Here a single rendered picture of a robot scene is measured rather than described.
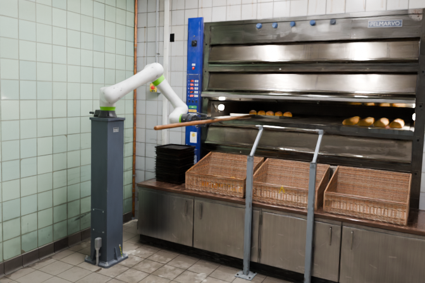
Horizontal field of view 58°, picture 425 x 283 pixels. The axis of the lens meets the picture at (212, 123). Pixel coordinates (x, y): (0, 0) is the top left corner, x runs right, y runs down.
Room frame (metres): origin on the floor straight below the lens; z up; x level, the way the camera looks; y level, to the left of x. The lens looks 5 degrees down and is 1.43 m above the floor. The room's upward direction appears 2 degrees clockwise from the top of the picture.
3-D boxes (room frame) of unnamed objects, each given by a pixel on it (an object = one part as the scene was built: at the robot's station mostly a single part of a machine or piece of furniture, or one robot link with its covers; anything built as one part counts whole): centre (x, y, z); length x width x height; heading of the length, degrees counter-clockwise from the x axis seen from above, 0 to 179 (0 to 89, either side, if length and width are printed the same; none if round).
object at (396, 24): (3.39, -0.76, 1.99); 1.80 x 0.08 x 0.21; 63
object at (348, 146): (3.36, -0.75, 1.02); 1.79 x 0.11 x 0.19; 63
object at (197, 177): (3.40, -0.13, 0.72); 0.56 x 0.49 x 0.28; 63
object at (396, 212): (2.84, -1.18, 0.72); 0.56 x 0.49 x 0.28; 61
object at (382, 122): (3.49, -1.47, 1.21); 0.61 x 0.48 x 0.06; 153
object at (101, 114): (3.17, 0.91, 1.23); 0.26 x 0.15 x 0.06; 60
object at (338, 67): (4.24, -1.11, 1.05); 2.10 x 1.91 x 2.10; 63
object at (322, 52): (3.36, -0.75, 1.80); 1.79 x 0.11 x 0.19; 63
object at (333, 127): (3.38, -0.76, 1.16); 1.80 x 0.06 x 0.04; 63
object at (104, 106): (3.13, 0.85, 1.36); 0.16 x 0.13 x 0.19; 24
